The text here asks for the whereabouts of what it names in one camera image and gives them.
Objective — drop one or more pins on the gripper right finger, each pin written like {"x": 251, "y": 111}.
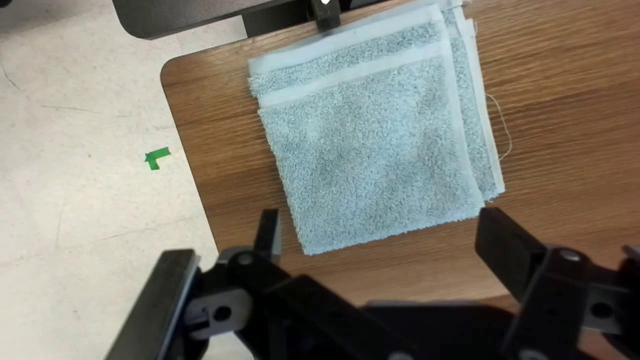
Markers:
{"x": 555, "y": 295}

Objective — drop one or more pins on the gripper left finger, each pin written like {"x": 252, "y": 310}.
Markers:
{"x": 280, "y": 300}

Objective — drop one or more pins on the light blue folded towel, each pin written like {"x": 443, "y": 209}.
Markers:
{"x": 370, "y": 150}

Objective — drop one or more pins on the dark grey bar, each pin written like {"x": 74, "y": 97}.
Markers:
{"x": 155, "y": 305}

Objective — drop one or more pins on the green tape mark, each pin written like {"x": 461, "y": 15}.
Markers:
{"x": 156, "y": 157}

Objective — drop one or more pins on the black clamp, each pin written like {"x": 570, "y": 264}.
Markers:
{"x": 326, "y": 15}

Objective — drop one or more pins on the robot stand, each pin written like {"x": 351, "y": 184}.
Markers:
{"x": 190, "y": 15}

